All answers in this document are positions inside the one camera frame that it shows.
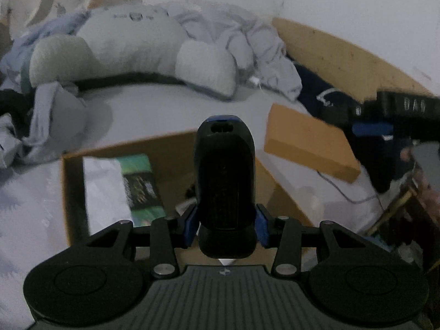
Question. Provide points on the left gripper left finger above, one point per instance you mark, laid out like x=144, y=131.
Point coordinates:
x=169, y=233

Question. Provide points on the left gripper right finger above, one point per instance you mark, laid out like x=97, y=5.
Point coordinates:
x=284, y=234

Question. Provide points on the black blue handheld device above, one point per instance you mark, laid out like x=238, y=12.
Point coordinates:
x=224, y=160

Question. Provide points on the orange box lid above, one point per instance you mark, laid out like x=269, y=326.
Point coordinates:
x=310, y=142

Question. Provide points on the wooden headboard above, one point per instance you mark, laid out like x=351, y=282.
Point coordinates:
x=352, y=69

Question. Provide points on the open brown cardboard box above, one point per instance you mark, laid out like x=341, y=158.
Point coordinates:
x=172, y=159

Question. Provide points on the green tissue pack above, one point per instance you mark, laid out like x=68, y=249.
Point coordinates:
x=118, y=189

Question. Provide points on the dark navy printed pillow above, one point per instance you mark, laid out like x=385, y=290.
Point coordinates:
x=322, y=100

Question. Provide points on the lavender crumpled blanket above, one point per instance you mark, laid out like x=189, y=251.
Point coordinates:
x=255, y=44

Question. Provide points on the grey crumpled clothing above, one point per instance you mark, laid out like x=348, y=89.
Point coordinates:
x=40, y=127

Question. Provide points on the large grey plush pillow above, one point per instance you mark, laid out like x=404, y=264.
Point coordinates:
x=132, y=40

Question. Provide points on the white charger with cable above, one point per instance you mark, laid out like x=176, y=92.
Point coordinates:
x=256, y=82

